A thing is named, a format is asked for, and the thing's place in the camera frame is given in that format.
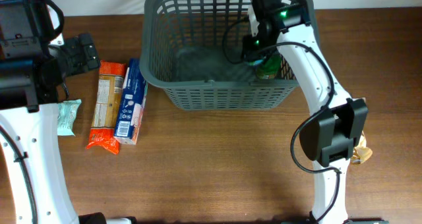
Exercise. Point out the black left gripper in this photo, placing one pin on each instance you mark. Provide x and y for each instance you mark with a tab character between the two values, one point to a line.
81	62

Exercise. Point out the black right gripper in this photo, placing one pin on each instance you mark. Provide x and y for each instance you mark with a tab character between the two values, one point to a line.
250	53

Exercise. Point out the green lid jar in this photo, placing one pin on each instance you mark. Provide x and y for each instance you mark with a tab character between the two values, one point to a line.
269	68

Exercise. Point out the blue round tin can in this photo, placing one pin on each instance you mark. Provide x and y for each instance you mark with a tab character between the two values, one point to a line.
255	63

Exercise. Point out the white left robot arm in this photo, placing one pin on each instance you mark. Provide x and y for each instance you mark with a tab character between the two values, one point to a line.
35	60

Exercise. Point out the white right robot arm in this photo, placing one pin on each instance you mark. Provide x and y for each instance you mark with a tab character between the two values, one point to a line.
323	144

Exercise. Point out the orange biscuit packet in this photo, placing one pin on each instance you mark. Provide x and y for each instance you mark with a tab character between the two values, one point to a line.
110	89

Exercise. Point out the mint green snack pouch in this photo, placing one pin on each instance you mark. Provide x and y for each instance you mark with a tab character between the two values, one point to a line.
67	115

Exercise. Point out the grey plastic basket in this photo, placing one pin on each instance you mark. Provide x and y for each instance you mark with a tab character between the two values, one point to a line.
191	50

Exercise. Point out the blue biscuit box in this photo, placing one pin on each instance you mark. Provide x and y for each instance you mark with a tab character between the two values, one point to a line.
133	99

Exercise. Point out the beige brown snack bag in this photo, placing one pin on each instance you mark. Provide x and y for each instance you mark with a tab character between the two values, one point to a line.
361	153

